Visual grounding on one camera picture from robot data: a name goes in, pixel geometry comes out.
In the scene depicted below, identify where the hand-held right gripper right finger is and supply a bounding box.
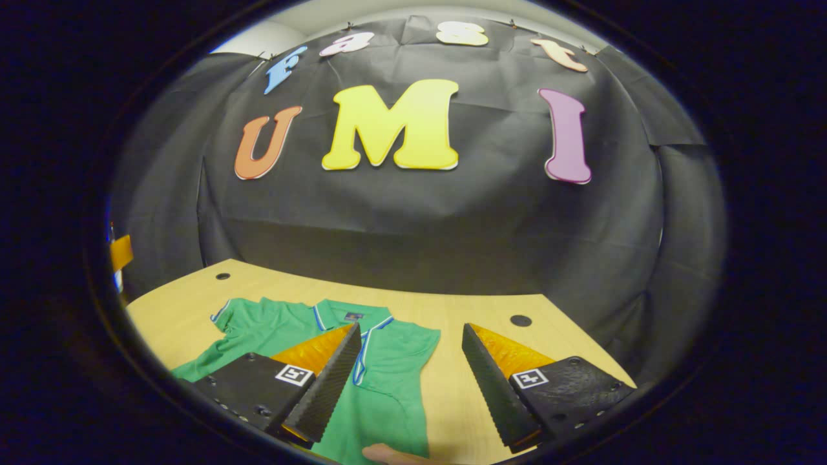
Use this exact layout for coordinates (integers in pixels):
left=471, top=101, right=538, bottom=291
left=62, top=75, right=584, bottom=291
left=461, top=323, right=637, bottom=454

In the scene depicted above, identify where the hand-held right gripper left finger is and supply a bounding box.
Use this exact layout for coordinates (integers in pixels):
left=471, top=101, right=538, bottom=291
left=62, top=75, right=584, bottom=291
left=178, top=323, right=363, bottom=446

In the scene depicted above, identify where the green T-shirt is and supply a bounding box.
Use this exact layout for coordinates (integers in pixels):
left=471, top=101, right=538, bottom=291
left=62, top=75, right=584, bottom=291
left=171, top=297, right=441, bottom=465

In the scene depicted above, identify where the black backdrop cloth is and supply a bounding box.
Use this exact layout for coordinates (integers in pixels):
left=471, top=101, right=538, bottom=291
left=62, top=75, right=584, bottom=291
left=110, top=14, right=728, bottom=388

